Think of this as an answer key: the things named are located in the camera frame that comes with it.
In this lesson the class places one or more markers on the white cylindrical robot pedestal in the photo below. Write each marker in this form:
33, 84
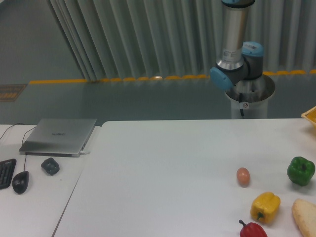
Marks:
249, 98

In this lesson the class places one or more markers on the silver closed laptop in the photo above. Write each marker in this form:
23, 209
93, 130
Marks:
59, 137

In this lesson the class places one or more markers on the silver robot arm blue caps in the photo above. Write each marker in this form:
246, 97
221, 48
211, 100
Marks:
237, 60

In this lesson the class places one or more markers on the green bell pepper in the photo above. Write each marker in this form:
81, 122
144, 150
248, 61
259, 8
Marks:
301, 171

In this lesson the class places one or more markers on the red bell pepper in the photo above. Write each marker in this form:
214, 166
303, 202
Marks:
251, 230

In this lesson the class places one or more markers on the brown egg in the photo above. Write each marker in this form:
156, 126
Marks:
243, 176

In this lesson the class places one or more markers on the small black plastic device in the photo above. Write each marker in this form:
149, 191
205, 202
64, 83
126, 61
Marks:
50, 166

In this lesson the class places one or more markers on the black computer keyboard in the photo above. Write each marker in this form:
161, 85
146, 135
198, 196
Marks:
6, 172

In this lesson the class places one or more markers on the yellow bell pepper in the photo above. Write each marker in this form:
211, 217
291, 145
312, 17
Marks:
265, 207

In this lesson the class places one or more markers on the black wired mouse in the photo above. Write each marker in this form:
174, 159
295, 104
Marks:
20, 182

